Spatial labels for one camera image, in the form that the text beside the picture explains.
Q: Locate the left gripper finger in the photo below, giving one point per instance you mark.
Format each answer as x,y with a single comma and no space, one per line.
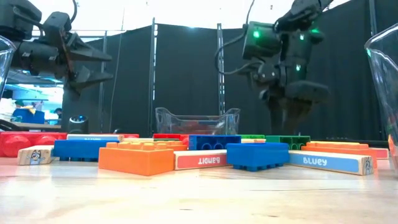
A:
87,53
87,78

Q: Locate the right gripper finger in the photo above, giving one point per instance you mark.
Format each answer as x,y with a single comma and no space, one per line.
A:
277,119
297,116

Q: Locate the plain wooden block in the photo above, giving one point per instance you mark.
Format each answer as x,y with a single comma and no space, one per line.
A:
140,140
253,141

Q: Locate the blue plastic brick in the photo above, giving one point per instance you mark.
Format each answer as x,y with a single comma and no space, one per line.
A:
81,149
214,142
258,155

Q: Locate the wooden block orange label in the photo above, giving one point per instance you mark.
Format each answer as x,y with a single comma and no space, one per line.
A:
339,148

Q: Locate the wooden block Bluey label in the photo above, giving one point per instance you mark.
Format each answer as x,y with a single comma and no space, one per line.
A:
326,163

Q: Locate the wooden block Bandit label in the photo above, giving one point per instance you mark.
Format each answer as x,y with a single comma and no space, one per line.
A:
202,160

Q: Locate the wooden block red label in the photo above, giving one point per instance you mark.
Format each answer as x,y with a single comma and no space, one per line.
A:
382,153

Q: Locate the orange plastic brick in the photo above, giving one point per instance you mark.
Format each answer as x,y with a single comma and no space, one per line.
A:
178,145
136,161

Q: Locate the dark green plastic brick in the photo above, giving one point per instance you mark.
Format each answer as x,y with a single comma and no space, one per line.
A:
166,140

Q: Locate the small red plastic brick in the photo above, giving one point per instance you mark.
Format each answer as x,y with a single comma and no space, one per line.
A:
169,136

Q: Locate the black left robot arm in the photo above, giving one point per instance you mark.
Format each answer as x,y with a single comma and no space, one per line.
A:
18,15

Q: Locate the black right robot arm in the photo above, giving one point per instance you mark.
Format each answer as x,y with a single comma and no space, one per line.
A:
298,12

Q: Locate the black metal stand pole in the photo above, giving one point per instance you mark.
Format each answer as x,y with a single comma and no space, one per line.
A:
220,93
101,93
152,77
372,18

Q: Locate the clear container left edge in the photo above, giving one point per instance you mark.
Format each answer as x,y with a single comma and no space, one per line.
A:
4,62

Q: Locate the clear container edge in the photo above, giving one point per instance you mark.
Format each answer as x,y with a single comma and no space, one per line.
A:
4,62
385,93

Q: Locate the person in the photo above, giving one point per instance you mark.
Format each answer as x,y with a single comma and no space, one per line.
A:
58,112
19,104

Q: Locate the black cylinder speaker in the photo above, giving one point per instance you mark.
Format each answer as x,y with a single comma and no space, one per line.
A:
77,124

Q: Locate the white stacked sheets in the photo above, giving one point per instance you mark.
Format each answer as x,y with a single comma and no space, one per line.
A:
6,109

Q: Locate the wooden block blue label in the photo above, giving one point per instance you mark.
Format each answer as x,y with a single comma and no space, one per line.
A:
93,137

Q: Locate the background table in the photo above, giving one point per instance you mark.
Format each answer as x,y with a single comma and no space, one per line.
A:
34,126

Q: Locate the clear plastic bin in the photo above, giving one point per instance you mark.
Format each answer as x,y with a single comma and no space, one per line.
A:
196,123

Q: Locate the clear container right edge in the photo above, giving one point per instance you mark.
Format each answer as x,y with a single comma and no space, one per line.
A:
385,93

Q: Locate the wooden block dog face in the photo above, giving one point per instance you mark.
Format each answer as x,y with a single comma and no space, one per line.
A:
35,155

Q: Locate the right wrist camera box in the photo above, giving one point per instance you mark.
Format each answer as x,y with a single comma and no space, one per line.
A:
306,91

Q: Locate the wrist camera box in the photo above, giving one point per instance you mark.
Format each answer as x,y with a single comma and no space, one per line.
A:
57,25
306,91

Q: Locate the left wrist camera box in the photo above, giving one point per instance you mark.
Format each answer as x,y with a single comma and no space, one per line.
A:
57,25

